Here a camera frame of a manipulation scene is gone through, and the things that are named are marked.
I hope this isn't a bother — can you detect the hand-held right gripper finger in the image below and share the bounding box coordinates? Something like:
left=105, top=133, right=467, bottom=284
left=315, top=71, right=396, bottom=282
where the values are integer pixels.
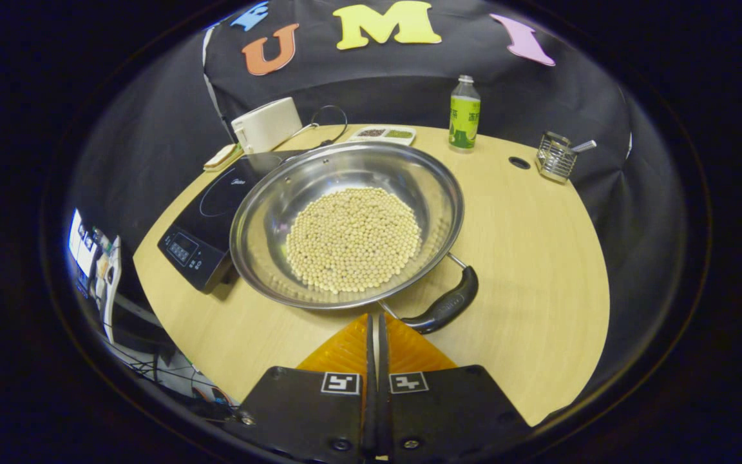
left=377, top=314, right=533, bottom=461
left=237, top=314, right=378, bottom=461

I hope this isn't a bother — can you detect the pile of soybeans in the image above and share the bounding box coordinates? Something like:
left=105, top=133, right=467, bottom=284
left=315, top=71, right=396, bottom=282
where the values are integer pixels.
left=285, top=187, right=423, bottom=295

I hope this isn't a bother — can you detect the stainless steel pot black handle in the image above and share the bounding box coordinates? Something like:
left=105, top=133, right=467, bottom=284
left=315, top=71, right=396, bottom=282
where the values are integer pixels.
left=229, top=140, right=480, bottom=336

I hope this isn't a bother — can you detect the black induction cooktop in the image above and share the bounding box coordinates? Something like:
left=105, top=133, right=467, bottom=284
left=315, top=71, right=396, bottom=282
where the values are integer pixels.
left=157, top=150, right=310, bottom=295

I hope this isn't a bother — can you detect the white divided plate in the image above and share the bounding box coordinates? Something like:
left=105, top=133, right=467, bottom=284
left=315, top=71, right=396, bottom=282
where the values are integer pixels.
left=348, top=126, right=417, bottom=146

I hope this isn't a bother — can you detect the toast slice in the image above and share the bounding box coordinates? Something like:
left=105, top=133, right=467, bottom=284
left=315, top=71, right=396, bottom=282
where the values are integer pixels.
left=204, top=144, right=236, bottom=169

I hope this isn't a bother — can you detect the white equipment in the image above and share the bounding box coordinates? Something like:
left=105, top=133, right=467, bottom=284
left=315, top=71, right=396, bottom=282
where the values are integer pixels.
left=67, top=208, right=122, bottom=344

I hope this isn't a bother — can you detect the green label drink bottle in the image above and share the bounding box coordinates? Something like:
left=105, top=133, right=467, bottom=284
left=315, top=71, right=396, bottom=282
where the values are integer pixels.
left=448, top=75, right=481, bottom=153

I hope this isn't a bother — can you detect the white toaster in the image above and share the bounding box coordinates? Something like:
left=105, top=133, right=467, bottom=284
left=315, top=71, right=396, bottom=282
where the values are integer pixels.
left=231, top=97, right=304, bottom=154

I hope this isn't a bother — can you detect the bundle of floor cables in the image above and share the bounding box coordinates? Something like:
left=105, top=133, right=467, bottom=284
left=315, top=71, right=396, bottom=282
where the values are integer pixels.
left=113, top=335, right=243, bottom=420

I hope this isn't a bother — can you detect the black power cable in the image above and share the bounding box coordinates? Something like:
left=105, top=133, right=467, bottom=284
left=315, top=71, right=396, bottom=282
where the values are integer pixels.
left=310, top=105, right=349, bottom=146

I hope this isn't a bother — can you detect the metal wire holder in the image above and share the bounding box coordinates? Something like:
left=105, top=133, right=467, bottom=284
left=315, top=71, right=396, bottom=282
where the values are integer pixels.
left=535, top=131, right=578, bottom=184

